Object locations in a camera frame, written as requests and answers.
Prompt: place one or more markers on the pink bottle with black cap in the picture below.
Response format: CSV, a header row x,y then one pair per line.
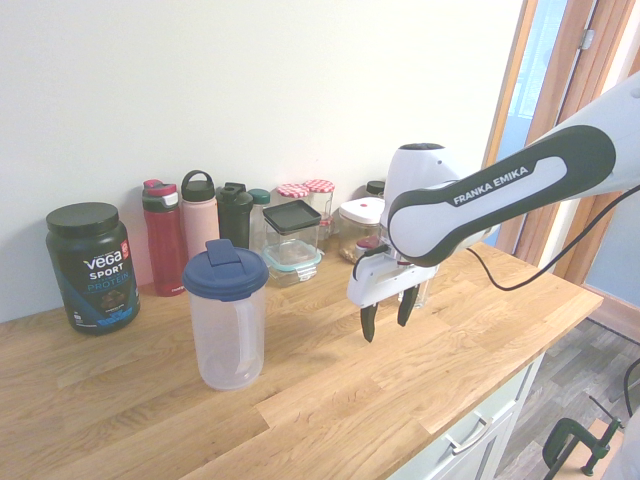
x,y
200,235

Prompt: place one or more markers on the black Vega protein tub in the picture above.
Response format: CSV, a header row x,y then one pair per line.
x,y
95,270

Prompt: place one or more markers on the cereal canister with white lid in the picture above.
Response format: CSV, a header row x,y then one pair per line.
x,y
360,215

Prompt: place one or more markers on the square container with black lid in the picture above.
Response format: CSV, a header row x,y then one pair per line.
x,y
291,215

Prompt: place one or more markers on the red water bottle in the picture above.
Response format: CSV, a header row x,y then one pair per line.
x,y
165,250

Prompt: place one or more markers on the silver door hinge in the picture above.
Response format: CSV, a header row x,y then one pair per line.
x,y
587,39

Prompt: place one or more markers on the dark green clamp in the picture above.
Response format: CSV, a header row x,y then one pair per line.
x,y
567,431

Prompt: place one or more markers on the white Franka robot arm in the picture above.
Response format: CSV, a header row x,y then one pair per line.
x,y
500,200

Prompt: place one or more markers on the clear pitcher with blue lid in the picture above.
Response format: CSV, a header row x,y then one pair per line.
x,y
225,340

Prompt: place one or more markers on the jar with black lid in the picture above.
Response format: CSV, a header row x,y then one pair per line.
x,y
375,187

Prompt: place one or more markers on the clear bottle with green lid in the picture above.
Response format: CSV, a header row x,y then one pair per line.
x,y
259,197

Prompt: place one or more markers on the clear faceted drinking glass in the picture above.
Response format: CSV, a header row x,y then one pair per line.
x,y
425,295

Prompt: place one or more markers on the pale kitchen cabinet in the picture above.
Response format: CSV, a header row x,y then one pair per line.
x,y
500,425

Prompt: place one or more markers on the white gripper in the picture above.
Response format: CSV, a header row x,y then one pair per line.
x,y
380,282

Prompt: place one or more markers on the black shaker bottle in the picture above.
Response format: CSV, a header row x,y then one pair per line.
x,y
235,220

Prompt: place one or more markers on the small jar red gingham lid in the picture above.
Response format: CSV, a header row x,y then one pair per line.
x,y
326,227

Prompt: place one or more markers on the tall jar red gingham lid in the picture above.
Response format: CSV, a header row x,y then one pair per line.
x,y
320,186
292,191

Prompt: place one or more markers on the glass container teal clip lid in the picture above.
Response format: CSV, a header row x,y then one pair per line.
x,y
292,264

